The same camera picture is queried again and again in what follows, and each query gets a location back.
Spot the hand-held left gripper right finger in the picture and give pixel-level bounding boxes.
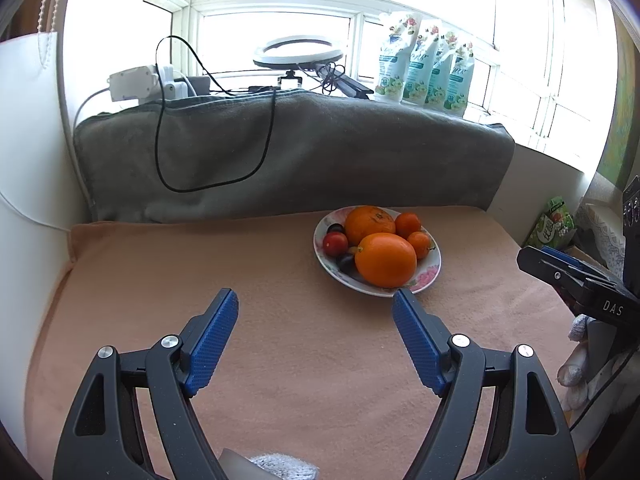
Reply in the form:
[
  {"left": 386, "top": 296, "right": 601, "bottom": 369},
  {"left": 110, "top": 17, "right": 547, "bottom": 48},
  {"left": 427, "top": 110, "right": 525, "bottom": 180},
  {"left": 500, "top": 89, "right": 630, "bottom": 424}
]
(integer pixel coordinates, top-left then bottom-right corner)
[{"left": 391, "top": 288, "right": 581, "bottom": 480}]

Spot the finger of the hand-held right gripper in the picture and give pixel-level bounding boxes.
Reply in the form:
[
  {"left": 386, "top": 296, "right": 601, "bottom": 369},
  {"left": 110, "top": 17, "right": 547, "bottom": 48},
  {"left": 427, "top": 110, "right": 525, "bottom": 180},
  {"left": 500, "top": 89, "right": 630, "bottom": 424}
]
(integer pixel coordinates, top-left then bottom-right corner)
[
  {"left": 541, "top": 246, "right": 618, "bottom": 281},
  {"left": 516, "top": 246, "right": 601, "bottom": 306}
]

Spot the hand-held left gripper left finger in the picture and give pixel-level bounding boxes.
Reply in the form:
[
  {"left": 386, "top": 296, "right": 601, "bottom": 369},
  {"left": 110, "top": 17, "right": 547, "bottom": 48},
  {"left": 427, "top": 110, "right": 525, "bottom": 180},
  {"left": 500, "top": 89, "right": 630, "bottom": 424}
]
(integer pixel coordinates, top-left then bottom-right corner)
[{"left": 52, "top": 287, "right": 240, "bottom": 480}]

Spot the white floral plate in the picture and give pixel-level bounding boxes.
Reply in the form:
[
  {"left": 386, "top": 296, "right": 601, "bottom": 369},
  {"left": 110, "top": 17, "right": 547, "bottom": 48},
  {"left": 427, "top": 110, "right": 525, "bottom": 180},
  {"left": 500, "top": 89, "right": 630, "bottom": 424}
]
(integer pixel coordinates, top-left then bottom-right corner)
[{"left": 313, "top": 206, "right": 442, "bottom": 297}]

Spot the large smooth orange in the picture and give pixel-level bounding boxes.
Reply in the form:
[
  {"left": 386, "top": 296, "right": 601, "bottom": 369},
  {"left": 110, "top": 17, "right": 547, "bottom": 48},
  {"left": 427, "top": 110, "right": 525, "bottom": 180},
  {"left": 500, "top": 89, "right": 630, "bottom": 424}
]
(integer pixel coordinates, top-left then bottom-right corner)
[{"left": 354, "top": 232, "right": 418, "bottom": 289}]

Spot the small tangerine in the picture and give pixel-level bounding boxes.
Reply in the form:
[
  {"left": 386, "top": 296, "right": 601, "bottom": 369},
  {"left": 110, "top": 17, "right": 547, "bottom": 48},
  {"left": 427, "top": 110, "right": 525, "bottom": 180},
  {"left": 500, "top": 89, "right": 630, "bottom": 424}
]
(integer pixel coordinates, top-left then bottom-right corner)
[
  {"left": 395, "top": 212, "right": 422, "bottom": 239},
  {"left": 406, "top": 230, "right": 433, "bottom": 260}
]

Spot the large dimpled orange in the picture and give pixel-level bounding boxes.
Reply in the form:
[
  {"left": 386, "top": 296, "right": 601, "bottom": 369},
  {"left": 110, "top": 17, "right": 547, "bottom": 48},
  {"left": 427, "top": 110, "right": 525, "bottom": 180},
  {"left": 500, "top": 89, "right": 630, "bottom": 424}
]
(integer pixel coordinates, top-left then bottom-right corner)
[{"left": 344, "top": 205, "right": 397, "bottom": 247}]

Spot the red tomato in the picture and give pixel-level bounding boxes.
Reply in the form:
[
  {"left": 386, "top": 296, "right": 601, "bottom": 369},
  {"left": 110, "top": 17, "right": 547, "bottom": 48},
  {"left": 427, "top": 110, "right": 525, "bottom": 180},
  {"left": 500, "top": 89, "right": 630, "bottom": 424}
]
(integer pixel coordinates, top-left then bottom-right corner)
[{"left": 322, "top": 232, "right": 349, "bottom": 257}]

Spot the person's right hand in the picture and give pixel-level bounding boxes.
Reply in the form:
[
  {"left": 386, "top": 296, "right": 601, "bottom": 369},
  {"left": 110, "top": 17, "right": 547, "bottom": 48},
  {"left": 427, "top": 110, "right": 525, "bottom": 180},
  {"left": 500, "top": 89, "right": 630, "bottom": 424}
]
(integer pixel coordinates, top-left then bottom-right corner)
[{"left": 557, "top": 312, "right": 640, "bottom": 411}]

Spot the person's left hand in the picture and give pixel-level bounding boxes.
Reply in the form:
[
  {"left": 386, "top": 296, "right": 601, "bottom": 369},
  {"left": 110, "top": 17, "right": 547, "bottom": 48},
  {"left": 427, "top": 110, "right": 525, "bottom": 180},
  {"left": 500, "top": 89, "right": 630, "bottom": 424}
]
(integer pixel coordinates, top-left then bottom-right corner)
[{"left": 247, "top": 452, "right": 321, "bottom": 480}]

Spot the green packet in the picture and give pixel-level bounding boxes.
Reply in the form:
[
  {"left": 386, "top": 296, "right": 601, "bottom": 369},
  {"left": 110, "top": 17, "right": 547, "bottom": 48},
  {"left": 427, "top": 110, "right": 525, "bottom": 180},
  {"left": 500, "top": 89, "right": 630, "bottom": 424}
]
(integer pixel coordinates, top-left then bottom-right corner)
[{"left": 522, "top": 196, "right": 576, "bottom": 251}]

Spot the white lace cloth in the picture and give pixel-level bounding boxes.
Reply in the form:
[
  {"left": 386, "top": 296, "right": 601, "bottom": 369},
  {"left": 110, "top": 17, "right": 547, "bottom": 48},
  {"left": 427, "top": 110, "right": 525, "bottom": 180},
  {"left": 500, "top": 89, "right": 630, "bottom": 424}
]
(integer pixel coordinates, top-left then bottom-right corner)
[{"left": 575, "top": 203, "right": 626, "bottom": 266}]

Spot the peach blanket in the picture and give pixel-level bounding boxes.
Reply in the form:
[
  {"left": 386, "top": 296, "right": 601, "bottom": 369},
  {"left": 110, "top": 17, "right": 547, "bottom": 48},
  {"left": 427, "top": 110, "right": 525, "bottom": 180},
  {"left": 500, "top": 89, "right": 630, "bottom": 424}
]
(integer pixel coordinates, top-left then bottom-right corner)
[{"left": 22, "top": 205, "right": 581, "bottom": 480}]

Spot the floral refill pouch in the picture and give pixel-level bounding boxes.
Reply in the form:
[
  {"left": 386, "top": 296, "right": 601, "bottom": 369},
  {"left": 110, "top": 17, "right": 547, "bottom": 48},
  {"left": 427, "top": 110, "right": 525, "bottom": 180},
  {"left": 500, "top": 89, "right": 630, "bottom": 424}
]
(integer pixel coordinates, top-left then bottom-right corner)
[
  {"left": 442, "top": 37, "right": 476, "bottom": 117},
  {"left": 374, "top": 11, "right": 421, "bottom": 102},
  {"left": 425, "top": 27, "right": 463, "bottom": 111},
  {"left": 402, "top": 19, "right": 443, "bottom": 106}
]

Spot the grey blanket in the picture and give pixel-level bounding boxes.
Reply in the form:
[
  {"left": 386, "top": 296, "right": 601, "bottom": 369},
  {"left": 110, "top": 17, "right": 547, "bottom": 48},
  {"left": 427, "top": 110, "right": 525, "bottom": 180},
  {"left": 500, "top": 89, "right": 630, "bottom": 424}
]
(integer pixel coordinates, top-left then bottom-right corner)
[{"left": 74, "top": 89, "right": 516, "bottom": 223}]

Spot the black light stand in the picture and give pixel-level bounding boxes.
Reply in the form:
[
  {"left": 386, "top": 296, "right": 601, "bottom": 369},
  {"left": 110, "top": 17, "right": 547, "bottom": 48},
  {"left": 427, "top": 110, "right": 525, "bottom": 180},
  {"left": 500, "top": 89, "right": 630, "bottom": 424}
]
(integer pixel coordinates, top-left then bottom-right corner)
[{"left": 315, "top": 62, "right": 376, "bottom": 101}]

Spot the white power box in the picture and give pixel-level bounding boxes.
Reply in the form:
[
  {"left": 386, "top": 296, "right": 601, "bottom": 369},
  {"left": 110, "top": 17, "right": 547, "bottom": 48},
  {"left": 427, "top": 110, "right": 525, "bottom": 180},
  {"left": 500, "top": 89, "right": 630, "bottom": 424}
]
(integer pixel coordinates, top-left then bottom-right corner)
[{"left": 108, "top": 64, "right": 162, "bottom": 102}]

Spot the white board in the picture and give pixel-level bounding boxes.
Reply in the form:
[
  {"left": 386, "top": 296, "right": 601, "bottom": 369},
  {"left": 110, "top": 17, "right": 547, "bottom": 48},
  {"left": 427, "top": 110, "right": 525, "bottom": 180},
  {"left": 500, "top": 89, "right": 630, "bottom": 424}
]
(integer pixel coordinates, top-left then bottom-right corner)
[{"left": 0, "top": 32, "right": 93, "bottom": 461}]

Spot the black cable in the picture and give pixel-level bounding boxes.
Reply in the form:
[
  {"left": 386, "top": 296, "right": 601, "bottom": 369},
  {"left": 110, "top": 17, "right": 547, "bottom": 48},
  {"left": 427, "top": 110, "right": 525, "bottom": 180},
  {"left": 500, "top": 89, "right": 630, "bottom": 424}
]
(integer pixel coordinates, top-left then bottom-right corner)
[{"left": 155, "top": 36, "right": 278, "bottom": 193}]

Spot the thin white cable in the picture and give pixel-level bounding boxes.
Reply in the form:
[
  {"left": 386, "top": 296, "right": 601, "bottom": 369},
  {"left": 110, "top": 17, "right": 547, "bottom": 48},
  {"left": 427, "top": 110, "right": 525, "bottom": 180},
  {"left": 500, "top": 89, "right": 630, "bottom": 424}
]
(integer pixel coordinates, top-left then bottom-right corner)
[{"left": 0, "top": 190, "right": 71, "bottom": 233}]

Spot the thick white cable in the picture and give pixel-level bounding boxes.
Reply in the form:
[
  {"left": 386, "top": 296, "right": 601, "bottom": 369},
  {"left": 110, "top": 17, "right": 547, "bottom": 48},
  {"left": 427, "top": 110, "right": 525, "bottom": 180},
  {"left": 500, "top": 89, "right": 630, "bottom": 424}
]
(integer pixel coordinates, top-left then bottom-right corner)
[{"left": 74, "top": 85, "right": 113, "bottom": 126}]

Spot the white ring light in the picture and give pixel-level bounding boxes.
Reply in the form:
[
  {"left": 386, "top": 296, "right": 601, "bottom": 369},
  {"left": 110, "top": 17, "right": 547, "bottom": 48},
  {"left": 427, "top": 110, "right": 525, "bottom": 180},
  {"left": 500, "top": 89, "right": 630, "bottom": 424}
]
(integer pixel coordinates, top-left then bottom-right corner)
[{"left": 252, "top": 35, "right": 347, "bottom": 70}]

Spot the white window frame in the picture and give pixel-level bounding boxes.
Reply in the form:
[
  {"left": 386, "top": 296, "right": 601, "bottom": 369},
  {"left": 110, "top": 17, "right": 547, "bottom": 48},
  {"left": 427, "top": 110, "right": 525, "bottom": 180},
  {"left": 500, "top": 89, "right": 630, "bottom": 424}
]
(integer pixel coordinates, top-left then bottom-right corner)
[{"left": 142, "top": 0, "right": 621, "bottom": 171}]

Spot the white bead cord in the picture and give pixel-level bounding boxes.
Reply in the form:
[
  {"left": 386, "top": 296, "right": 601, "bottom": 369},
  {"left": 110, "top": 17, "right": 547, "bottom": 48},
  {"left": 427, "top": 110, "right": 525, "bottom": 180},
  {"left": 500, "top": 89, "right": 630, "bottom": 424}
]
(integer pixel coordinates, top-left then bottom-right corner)
[{"left": 35, "top": 0, "right": 68, "bottom": 68}]

